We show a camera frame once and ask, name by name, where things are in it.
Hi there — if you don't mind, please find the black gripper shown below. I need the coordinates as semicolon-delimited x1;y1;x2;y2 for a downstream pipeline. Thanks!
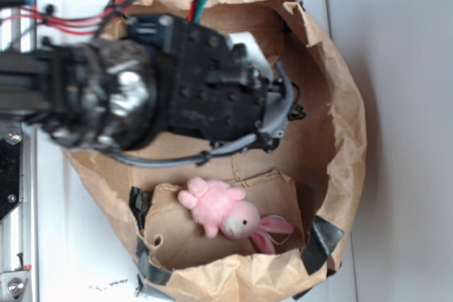
127;13;306;152

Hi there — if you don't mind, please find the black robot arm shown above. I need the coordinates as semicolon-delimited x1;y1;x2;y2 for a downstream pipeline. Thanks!
1;14;305;152

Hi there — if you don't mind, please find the pink plush bunny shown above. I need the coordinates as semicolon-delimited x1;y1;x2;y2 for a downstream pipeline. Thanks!
177;176;294;255

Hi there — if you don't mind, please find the brown paper bag tray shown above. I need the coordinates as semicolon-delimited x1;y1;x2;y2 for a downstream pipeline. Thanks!
67;0;367;301

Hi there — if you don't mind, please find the black mounting plate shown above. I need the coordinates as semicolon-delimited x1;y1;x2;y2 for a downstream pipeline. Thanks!
1;139;21;221

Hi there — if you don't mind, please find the aluminium extrusion rail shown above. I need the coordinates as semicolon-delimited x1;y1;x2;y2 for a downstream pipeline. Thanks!
1;0;39;301

